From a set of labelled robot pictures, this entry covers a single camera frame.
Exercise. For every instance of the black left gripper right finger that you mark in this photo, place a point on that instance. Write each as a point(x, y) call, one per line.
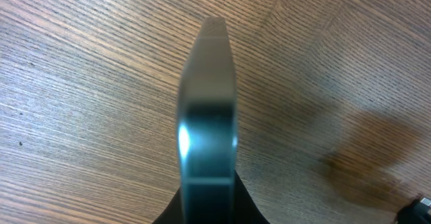
point(245, 210)

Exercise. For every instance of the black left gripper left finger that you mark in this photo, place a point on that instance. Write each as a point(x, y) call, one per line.
point(172, 214)

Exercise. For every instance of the blue screen smartphone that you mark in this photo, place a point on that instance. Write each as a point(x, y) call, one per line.
point(206, 128)

